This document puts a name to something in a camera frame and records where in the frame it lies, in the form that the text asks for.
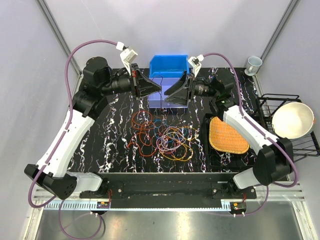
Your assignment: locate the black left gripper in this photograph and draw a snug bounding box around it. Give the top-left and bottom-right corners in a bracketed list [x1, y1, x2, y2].
[100, 63, 162, 100]

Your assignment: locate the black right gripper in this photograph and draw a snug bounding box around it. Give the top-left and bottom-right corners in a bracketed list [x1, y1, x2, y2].
[163, 71, 218, 107]

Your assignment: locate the orange thin cable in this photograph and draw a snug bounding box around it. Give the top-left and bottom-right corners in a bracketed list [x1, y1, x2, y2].
[127, 110, 161, 158]

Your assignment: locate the blue thin cable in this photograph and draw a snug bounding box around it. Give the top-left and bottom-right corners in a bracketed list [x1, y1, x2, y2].
[152, 118, 183, 145]

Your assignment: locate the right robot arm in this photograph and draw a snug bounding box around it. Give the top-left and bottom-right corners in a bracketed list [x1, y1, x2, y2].
[164, 72, 297, 199]

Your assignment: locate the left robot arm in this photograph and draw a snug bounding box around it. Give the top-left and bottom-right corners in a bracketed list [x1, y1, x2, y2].
[24, 56, 162, 200]

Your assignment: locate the lavender plastic tray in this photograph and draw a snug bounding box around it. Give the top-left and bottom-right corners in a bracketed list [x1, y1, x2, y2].
[148, 75, 187, 109]

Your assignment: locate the blue plastic bin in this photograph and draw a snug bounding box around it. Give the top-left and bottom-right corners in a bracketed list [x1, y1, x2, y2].
[149, 55, 190, 78]

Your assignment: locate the woven orange bamboo mat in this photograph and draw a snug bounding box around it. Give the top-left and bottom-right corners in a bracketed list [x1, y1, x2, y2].
[208, 116, 250, 155]

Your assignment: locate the black plastic tray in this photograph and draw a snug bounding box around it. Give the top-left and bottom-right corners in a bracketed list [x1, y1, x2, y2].
[200, 113, 257, 172]

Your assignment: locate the white ceramic mug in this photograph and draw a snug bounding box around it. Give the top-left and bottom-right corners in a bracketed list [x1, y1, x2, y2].
[244, 56, 263, 76]

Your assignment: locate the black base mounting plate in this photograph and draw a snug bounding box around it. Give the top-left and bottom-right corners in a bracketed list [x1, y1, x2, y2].
[79, 172, 257, 211]

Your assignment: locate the large white bowl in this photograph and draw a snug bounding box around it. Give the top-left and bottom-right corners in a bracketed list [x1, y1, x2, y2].
[271, 102, 316, 140]

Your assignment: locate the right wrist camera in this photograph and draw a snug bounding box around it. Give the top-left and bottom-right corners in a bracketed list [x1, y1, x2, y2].
[188, 54, 204, 77]

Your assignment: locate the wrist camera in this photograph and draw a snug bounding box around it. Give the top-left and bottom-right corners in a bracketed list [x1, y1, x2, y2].
[188, 54, 204, 77]
[120, 48, 138, 66]

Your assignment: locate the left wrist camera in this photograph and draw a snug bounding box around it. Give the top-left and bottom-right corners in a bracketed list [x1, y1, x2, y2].
[120, 48, 138, 66]

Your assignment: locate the pink thin cable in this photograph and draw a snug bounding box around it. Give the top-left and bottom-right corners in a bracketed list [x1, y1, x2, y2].
[156, 126, 191, 155]

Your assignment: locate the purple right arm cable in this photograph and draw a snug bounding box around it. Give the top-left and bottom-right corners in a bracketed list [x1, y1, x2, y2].
[199, 52, 300, 217]

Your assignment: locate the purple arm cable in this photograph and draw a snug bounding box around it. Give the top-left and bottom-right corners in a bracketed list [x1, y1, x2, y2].
[199, 52, 300, 217]
[27, 39, 126, 240]

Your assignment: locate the black wire dish rack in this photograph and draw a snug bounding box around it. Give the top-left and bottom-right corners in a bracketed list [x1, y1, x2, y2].
[255, 93, 320, 162]

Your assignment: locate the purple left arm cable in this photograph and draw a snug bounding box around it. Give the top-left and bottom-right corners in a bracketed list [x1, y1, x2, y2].
[27, 39, 126, 240]

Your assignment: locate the aluminium frame rail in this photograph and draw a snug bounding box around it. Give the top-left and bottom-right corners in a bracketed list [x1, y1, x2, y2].
[32, 184, 305, 212]

